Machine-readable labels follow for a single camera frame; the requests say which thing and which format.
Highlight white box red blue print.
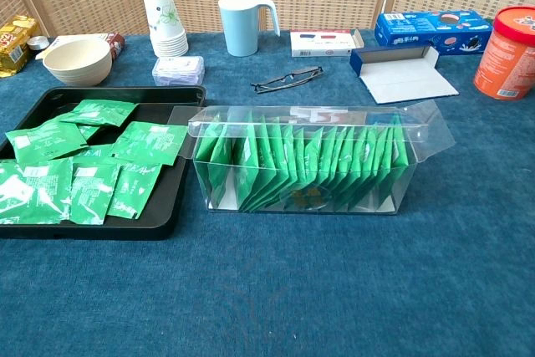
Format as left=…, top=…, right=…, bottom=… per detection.
left=290, top=28, right=365, bottom=59

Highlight white and maroon food package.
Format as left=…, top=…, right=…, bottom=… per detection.
left=35, top=32, right=126, bottom=61

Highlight light blue handled mug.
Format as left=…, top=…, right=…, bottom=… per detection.
left=217, top=0, right=281, bottom=58

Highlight thin dark eyeglasses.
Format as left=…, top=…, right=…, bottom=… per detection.
left=250, top=65, right=325, bottom=94

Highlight blue table cloth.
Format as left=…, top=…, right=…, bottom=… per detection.
left=0, top=29, right=535, bottom=357

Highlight blue cookie box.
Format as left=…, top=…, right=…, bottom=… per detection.
left=374, top=9, right=494, bottom=56

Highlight black plastic tray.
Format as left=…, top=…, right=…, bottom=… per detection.
left=0, top=85, right=208, bottom=241

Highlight floral paper cup stack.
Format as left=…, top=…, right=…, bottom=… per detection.
left=142, top=0, right=190, bottom=59

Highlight clear acrylic storage box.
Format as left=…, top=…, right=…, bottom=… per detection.
left=166, top=99, right=456, bottom=215

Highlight blue white carton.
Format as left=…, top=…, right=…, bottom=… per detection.
left=349, top=44, right=460, bottom=105

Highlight cream bowl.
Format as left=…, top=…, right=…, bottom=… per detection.
left=42, top=38, right=114, bottom=87

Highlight clear plastic wipes pack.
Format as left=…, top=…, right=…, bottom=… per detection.
left=151, top=55, right=206, bottom=87

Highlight gold biscuit pack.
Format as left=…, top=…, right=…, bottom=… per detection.
left=0, top=14, right=41, bottom=79

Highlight orange canister red lid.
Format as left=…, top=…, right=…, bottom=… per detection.
left=473, top=5, right=535, bottom=101

